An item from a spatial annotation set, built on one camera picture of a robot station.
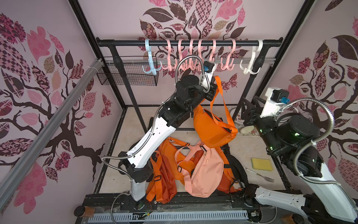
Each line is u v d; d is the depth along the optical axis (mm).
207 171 775
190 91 402
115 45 492
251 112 415
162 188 741
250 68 545
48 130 527
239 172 787
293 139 314
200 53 874
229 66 545
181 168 793
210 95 512
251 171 834
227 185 748
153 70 559
